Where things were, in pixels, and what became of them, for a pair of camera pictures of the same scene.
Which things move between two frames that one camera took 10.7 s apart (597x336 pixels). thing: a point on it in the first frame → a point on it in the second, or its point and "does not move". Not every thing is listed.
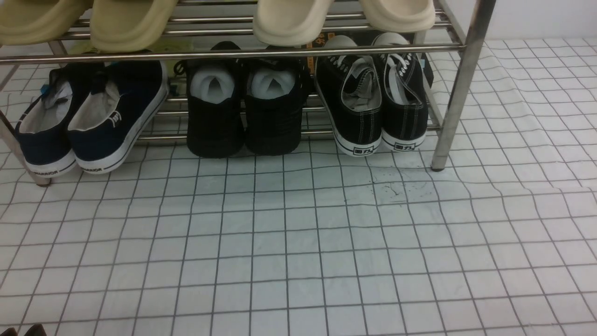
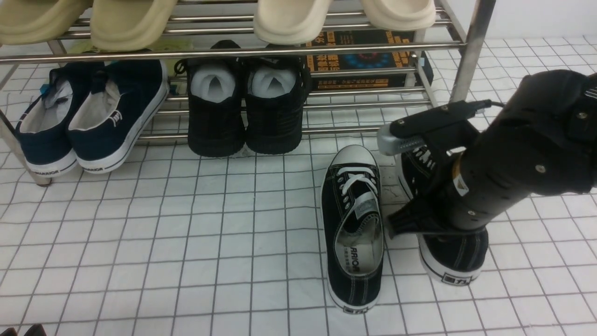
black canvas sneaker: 405,107 → 458,257
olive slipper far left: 30,22 does not move
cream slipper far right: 399,16 does not move
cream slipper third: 288,23 does not move
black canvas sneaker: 349,88 → 352,229
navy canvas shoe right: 108,127 does not move
